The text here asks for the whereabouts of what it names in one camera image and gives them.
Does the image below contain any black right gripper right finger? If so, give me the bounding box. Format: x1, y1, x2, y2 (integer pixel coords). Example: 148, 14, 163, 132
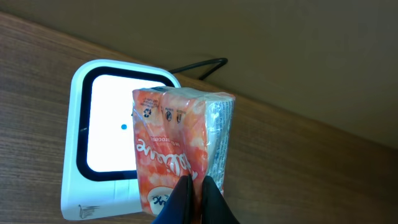
201, 176, 239, 224

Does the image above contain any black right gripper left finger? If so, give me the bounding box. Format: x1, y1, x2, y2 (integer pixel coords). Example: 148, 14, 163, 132
152, 174, 193, 224

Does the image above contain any red small carton box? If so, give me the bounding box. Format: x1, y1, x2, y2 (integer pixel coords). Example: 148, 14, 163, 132
132, 86, 235, 215

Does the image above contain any white barcode scanner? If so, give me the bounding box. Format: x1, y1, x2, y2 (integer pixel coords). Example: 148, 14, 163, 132
60, 59, 180, 221

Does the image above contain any black scanner cable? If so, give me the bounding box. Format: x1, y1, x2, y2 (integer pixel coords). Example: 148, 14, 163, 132
167, 57, 229, 81

